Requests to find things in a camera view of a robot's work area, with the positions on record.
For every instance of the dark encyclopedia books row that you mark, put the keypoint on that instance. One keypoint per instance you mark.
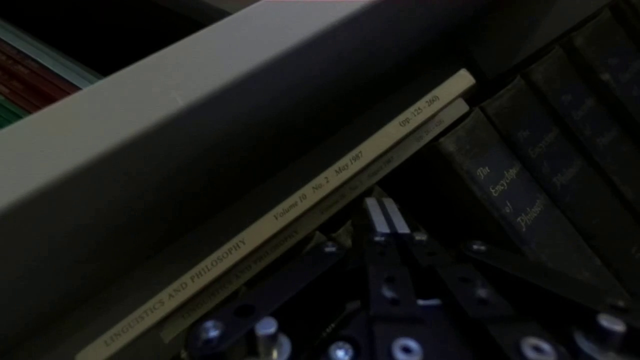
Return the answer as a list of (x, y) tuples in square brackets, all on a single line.
[(519, 170)]

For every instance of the thin cream paper book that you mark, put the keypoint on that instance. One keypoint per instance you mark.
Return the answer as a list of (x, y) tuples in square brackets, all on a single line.
[(271, 222)]

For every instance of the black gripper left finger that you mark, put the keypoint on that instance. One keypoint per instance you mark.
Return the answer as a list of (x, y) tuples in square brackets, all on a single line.
[(377, 215)]

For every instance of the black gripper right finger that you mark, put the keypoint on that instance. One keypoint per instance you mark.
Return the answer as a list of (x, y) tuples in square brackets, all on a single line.
[(398, 222)]

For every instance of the grey right bookshelf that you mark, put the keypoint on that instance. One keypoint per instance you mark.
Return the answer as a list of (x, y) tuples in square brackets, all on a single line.
[(117, 191)]

